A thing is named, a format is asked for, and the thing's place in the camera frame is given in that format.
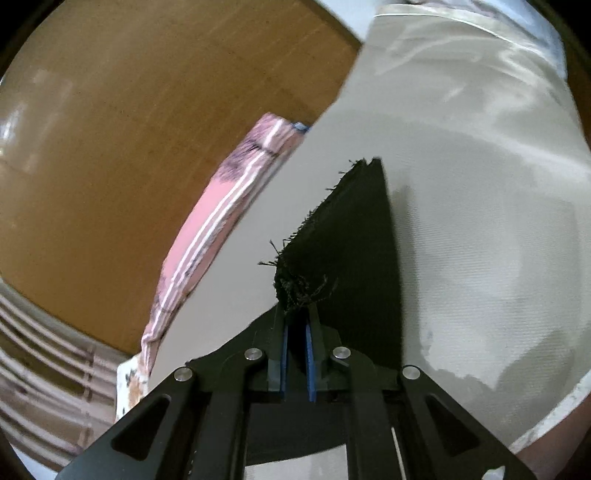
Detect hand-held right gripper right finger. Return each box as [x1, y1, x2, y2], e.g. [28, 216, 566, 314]
[302, 305, 539, 480]

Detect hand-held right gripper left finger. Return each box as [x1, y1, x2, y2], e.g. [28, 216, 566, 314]
[55, 305, 290, 480]

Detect black pants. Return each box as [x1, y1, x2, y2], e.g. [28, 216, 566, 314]
[187, 157, 409, 467]

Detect white floral pillow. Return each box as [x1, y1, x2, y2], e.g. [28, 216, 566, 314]
[113, 355, 151, 423]

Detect pink striped tree-print pillow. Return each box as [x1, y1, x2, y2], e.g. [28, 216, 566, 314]
[139, 113, 308, 374]

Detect beige blanket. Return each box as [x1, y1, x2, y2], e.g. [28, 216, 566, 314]
[148, 0, 591, 480]

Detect beige striped curtain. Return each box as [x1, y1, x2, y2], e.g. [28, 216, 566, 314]
[0, 281, 121, 472]

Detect brown bamboo mat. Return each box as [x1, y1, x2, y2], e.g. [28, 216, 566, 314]
[0, 0, 363, 356]

